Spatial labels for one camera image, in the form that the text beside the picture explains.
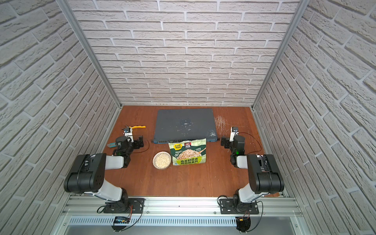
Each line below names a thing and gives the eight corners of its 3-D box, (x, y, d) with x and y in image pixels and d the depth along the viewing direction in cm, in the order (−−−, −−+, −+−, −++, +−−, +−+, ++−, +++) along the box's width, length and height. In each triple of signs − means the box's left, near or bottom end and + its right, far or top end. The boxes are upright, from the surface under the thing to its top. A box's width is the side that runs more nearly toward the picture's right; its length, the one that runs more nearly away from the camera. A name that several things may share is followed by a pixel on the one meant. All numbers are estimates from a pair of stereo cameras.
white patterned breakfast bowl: (153, 169, 88) (151, 166, 84) (155, 154, 94) (154, 150, 90) (170, 169, 88) (169, 166, 84) (172, 154, 94) (171, 151, 90)
